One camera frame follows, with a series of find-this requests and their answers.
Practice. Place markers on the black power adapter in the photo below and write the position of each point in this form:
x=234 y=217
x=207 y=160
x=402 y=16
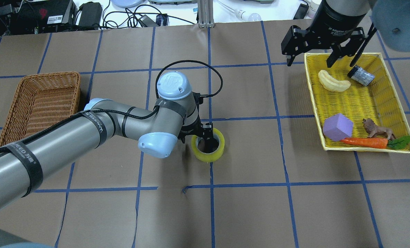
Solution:
x=160 y=20

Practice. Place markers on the toy lion figure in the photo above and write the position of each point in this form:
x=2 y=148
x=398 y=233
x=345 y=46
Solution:
x=374 y=130

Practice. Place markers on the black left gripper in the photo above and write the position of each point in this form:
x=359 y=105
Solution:
x=204 y=135

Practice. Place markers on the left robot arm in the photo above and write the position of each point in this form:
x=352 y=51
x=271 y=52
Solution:
x=26 y=163

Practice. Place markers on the aluminium frame post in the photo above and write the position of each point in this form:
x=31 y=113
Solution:
x=205 y=14

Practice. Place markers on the yellow tape roll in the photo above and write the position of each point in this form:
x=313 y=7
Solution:
x=209 y=157

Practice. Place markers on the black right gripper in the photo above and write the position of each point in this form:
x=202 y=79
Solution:
x=333 y=21

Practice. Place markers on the toy carrot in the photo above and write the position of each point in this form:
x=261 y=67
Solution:
x=378 y=142

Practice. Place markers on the small labelled jar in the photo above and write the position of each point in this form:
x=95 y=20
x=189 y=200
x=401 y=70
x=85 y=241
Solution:
x=360 y=75

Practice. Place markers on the brown wicker basket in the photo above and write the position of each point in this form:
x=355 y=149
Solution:
x=39 y=102

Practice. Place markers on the toy banana slice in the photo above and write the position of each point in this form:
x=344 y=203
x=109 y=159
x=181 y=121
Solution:
x=331 y=84

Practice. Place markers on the purple foam block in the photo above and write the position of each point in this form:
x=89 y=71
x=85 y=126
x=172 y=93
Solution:
x=337 y=127

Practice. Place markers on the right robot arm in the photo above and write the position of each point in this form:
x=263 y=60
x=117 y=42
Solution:
x=390 y=18

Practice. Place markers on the black electronics box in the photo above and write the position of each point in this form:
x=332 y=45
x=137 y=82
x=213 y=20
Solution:
x=48 y=16

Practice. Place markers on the yellow woven basket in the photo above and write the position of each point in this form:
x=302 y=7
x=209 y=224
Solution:
x=378 y=101

